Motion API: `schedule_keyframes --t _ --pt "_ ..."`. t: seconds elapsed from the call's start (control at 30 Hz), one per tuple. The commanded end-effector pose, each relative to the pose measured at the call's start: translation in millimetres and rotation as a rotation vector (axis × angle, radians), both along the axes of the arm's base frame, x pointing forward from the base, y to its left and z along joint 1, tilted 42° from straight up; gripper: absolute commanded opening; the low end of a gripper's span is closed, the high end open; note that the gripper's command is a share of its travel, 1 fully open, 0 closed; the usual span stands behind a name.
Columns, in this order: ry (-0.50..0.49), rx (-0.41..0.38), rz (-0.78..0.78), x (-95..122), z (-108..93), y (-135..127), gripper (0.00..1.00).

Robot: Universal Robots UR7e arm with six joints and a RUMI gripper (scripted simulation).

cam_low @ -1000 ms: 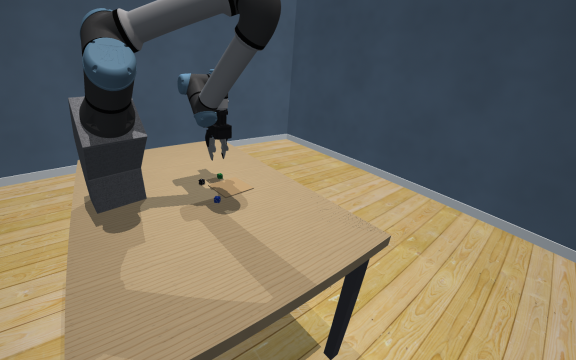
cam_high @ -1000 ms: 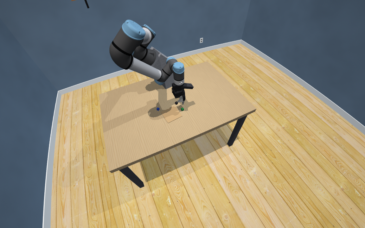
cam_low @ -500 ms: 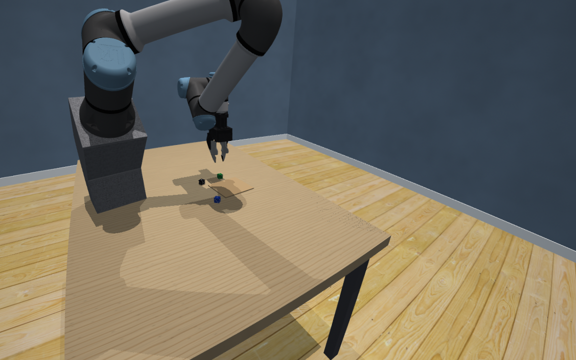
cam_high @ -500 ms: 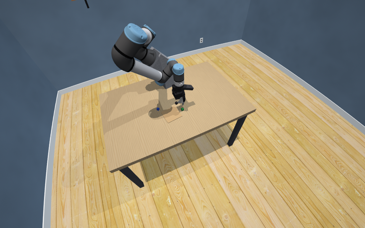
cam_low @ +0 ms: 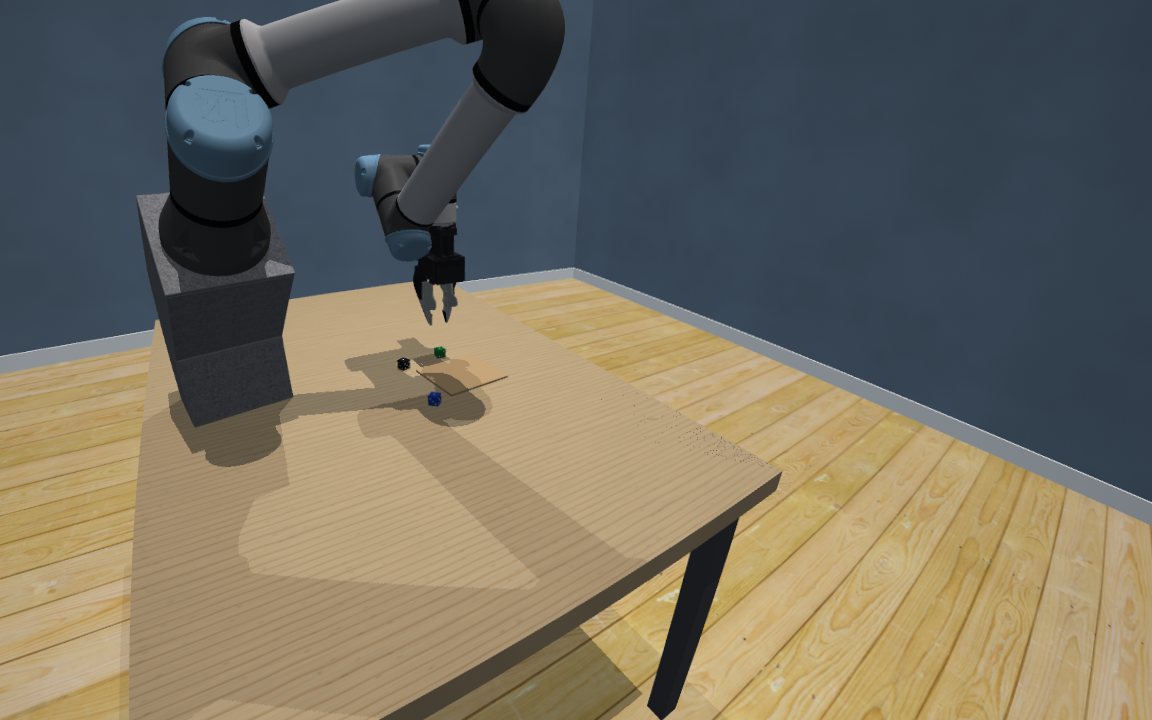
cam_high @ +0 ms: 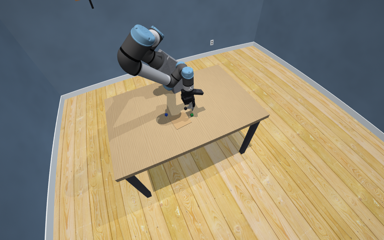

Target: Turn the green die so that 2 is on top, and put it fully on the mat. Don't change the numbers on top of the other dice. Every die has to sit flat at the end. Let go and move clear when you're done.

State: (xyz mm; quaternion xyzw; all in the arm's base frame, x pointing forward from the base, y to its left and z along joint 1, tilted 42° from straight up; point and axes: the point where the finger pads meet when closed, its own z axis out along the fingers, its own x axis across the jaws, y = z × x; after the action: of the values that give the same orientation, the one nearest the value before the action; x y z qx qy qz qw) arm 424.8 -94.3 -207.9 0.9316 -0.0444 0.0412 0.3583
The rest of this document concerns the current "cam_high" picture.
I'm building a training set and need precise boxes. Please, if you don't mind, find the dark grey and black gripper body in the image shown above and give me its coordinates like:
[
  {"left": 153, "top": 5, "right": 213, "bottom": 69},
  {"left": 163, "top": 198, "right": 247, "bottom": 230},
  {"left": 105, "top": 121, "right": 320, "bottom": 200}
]
[{"left": 181, "top": 89, "right": 195, "bottom": 105}]

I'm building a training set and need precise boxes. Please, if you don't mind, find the tan square mat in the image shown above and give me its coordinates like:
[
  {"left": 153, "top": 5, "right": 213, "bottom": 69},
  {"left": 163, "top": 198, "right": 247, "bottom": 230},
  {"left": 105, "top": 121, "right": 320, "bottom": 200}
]
[{"left": 169, "top": 112, "right": 191, "bottom": 129}]

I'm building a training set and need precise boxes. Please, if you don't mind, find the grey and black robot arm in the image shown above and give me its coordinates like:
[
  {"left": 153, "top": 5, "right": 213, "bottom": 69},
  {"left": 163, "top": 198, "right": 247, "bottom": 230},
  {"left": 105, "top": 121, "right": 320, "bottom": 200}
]
[{"left": 117, "top": 25, "right": 204, "bottom": 95}]

